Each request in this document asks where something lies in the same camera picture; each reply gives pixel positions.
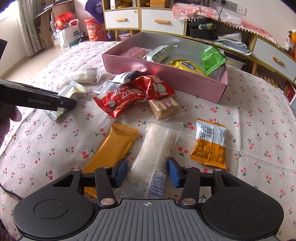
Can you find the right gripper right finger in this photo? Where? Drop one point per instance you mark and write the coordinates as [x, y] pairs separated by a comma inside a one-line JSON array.
[[187, 178]]

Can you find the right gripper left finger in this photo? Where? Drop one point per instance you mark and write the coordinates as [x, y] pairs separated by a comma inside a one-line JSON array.
[[107, 178]]

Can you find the orange barcode snack packet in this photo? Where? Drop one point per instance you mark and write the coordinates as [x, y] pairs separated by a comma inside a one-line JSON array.
[[210, 144]]

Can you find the clear white rice bar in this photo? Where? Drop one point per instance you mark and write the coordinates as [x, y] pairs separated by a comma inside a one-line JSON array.
[[147, 176]]

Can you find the gold long snack bar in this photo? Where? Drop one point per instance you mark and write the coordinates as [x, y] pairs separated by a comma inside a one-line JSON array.
[[115, 147]]

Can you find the pale yellow cake packet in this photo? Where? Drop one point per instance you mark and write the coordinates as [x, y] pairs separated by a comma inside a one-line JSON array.
[[70, 94]]

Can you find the biscuit packet clear wrap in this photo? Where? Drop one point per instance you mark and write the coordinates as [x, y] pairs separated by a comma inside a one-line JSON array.
[[163, 108]]

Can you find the red snack bag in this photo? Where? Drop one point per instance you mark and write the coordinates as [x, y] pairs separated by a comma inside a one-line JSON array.
[[115, 102], [153, 87]]

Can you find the orange and white sachet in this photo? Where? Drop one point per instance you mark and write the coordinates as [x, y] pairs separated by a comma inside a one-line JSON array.
[[117, 81]]

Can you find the yellow snack bag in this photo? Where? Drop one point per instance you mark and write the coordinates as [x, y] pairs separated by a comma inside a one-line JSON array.
[[187, 65]]

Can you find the green snack bag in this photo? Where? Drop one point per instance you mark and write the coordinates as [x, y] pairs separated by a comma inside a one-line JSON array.
[[212, 59]]

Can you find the pink rice cake packet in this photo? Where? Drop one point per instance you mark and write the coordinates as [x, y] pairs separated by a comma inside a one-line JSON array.
[[136, 53]]

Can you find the long silver snack bar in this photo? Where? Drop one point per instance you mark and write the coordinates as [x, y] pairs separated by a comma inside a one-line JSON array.
[[158, 54]]

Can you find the person's hand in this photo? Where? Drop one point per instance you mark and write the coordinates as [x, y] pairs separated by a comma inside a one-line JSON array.
[[5, 126]]

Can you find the white shopping bag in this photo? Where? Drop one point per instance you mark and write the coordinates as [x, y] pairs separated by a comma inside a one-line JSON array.
[[68, 37]]

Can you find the cherry print floor cloth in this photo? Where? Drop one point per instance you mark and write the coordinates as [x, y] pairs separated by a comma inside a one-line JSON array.
[[259, 141]]

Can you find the red cartoon barrel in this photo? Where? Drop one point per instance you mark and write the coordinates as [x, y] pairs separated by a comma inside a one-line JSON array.
[[96, 31]]

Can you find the pink cardboard box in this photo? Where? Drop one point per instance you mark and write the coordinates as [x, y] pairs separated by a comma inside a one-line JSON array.
[[211, 88]]

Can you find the purple hat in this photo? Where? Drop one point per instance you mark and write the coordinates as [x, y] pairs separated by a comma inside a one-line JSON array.
[[95, 8]]

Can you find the wooden TV cabinet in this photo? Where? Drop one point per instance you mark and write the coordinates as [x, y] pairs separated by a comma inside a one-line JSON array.
[[157, 16]]

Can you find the black open case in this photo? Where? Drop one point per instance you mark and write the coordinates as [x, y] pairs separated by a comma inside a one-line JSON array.
[[203, 28]]

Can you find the pink cloth on cabinet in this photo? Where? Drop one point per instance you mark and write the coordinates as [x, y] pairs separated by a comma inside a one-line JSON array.
[[182, 11]]

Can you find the orange fruit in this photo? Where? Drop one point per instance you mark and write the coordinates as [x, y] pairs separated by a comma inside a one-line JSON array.
[[292, 36]]

